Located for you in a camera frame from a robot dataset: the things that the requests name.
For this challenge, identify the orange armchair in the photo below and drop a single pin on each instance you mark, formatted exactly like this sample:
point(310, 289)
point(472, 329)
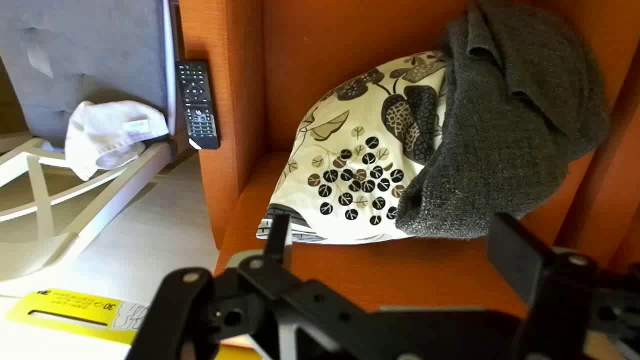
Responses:
point(272, 58)

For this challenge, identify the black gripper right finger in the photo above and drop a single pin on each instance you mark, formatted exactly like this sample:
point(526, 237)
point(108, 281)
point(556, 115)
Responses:
point(518, 255)

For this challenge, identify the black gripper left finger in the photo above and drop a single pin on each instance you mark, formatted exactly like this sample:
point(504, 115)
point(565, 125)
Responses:
point(278, 239)

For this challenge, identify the grey chair cushion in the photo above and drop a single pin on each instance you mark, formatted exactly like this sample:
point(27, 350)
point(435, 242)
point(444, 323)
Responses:
point(59, 52)

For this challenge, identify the black remote control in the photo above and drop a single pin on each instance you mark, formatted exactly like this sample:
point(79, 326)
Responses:
point(197, 104)

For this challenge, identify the yellow level ruler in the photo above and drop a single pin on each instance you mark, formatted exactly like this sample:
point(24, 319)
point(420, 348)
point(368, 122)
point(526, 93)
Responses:
point(63, 324)

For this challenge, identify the white towel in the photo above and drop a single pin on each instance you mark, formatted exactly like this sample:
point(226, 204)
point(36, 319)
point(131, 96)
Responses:
point(110, 134)

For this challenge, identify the floral white pillow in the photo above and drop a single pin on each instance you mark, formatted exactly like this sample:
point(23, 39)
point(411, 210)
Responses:
point(357, 150)

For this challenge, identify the dark grey blanket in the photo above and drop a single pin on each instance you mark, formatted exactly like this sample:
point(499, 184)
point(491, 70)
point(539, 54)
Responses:
point(523, 100)

